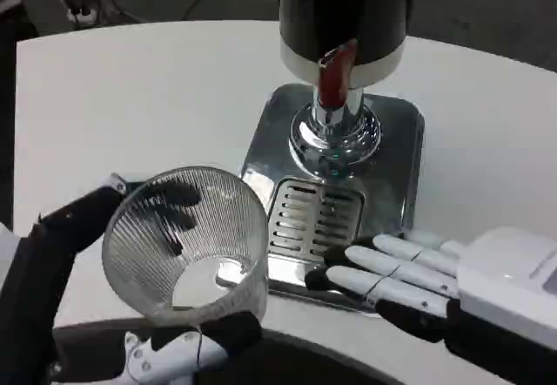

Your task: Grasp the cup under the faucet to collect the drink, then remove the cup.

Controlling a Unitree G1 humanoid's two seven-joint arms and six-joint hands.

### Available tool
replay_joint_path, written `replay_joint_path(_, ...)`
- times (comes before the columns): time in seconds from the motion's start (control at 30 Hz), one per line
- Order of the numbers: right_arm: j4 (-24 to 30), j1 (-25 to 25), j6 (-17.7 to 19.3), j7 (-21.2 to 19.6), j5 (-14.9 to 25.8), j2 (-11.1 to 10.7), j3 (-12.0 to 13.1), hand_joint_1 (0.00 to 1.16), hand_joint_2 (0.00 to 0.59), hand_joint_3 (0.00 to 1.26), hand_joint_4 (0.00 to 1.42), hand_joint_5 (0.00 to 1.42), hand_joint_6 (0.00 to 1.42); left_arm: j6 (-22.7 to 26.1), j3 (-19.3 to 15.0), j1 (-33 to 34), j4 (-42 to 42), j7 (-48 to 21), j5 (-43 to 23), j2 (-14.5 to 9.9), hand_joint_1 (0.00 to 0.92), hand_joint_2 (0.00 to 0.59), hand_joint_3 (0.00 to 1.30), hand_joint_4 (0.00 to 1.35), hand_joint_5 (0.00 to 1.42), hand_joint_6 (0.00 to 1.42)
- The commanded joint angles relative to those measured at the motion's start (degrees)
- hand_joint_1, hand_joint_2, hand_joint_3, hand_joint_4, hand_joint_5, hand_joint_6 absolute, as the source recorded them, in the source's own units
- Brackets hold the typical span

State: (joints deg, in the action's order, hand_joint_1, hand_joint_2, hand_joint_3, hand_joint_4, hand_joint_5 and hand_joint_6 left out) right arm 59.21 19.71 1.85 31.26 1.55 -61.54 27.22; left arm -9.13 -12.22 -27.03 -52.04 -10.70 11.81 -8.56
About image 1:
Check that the steel drip tray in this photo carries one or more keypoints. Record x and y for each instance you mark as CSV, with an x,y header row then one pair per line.
x,y
393,150

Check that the black drink dispenser chrome column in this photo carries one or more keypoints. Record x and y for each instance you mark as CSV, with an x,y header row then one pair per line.
x,y
374,15

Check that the clear ribbed glass cup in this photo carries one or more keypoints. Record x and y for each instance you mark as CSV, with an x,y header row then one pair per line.
x,y
143,263

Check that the white power strip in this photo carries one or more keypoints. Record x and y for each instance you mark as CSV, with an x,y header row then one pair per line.
x,y
82,14

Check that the slotted steel tray grid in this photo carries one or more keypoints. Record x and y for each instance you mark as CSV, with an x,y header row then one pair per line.
x,y
300,221

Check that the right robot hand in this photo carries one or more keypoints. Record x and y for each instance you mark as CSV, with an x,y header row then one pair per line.
x,y
500,280

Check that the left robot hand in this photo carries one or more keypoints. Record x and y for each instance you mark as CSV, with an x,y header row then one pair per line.
x,y
48,245

